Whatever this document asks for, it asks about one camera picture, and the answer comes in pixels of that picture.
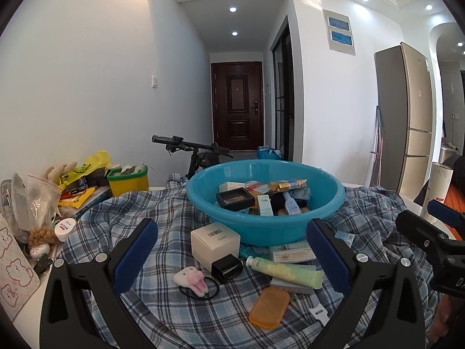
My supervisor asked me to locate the green cream tube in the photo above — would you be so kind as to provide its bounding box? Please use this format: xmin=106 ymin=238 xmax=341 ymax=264
xmin=246 ymin=256 xmax=324 ymax=289

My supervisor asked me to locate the grey lighter case box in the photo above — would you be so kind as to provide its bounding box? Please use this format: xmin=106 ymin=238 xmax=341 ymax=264
xmin=269 ymin=277 xmax=314 ymax=295

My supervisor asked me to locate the orange plastic case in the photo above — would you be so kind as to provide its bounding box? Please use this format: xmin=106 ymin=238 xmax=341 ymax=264
xmin=248 ymin=287 xmax=290 ymax=330

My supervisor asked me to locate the plush bunny hair tie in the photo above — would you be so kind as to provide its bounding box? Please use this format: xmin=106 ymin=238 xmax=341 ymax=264
xmin=172 ymin=265 xmax=220 ymax=301

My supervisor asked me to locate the white square carton box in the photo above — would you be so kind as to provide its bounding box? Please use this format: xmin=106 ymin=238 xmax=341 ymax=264
xmin=191 ymin=222 xmax=240 ymax=271

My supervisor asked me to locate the small black box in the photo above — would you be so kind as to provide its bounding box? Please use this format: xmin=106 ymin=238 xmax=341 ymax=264
xmin=210 ymin=254 xmax=244 ymax=284

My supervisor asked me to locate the person right hand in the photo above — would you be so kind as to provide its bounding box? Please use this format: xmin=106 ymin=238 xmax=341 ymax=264
xmin=428 ymin=295 xmax=454 ymax=343

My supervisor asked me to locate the white patterned cylinder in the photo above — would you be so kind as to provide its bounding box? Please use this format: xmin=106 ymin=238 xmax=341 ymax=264
xmin=421 ymin=162 xmax=453 ymax=224

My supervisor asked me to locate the bear pattern pouch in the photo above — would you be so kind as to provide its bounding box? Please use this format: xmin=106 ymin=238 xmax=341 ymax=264
xmin=0 ymin=217 xmax=40 ymax=320

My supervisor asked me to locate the light blue wipes pack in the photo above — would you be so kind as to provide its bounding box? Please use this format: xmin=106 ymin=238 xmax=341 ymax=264
xmin=335 ymin=231 xmax=355 ymax=248

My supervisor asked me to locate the white round jar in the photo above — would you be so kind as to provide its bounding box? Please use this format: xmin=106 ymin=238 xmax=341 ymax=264
xmin=54 ymin=218 xmax=76 ymax=243

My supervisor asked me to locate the blue plastic basin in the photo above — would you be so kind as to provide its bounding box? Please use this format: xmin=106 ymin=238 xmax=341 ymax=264
xmin=187 ymin=159 xmax=345 ymax=247

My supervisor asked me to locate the clear plastic zip bag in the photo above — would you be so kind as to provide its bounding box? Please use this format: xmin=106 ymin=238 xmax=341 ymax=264
xmin=11 ymin=172 xmax=62 ymax=232

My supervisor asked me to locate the white tissue pack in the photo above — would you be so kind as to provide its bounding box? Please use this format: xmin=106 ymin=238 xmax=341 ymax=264
xmin=269 ymin=240 xmax=316 ymax=263

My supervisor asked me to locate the gold refrigerator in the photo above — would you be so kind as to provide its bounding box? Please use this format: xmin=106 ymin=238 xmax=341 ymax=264
xmin=374 ymin=42 xmax=433 ymax=200

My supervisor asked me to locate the blue plaid cloth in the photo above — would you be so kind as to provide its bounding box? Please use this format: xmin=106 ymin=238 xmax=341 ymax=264
xmin=60 ymin=173 xmax=442 ymax=349

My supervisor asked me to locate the beige plush toy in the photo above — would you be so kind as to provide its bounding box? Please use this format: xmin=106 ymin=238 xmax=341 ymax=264
xmin=42 ymin=161 xmax=77 ymax=184

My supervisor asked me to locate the small blue lotion bottle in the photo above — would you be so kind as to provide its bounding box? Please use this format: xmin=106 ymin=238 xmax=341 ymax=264
xmin=283 ymin=191 xmax=302 ymax=216

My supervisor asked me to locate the yellow green-lidded container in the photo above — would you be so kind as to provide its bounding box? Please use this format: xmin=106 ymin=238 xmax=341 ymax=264
xmin=106 ymin=165 xmax=149 ymax=197

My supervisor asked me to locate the gold cigarette pack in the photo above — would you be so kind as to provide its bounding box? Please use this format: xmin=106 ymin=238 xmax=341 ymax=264
xmin=268 ymin=179 xmax=307 ymax=193

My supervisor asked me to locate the yellow plastic bag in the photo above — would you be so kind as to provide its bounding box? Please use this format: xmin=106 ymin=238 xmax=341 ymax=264
xmin=58 ymin=150 xmax=111 ymax=191

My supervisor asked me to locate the teal cosmetic tube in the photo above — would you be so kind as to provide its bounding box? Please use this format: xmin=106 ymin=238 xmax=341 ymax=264
xmin=239 ymin=243 xmax=270 ymax=259

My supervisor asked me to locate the small teal white carton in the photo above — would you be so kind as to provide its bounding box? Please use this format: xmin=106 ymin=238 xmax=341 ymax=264
xmin=257 ymin=195 xmax=273 ymax=217

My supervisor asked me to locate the blue shopping bag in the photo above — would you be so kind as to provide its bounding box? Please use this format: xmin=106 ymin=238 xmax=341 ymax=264
xmin=257 ymin=146 xmax=282 ymax=160

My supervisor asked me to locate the red white cigarette pack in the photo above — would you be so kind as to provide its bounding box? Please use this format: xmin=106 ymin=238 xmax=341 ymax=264
xmin=244 ymin=180 xmax=269 ymax=194

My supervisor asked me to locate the black open tray box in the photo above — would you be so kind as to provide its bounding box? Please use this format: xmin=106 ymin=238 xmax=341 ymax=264
xmin=216 ymin=188 xmax=255 ymax=212

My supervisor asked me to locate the dark brown entrance door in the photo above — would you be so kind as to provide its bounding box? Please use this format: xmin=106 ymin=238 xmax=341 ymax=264
xmin=211 ymin=61 xmax=264 ymax=150

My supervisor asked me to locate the wall electrical panel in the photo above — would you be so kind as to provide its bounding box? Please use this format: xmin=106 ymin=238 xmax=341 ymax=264
xmin=322 ymin=10 xmax=355 ymax=56

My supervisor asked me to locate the white wall switch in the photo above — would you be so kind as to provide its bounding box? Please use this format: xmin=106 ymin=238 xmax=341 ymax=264
xmin=151 ymin=76 xmax=158 ymax=88

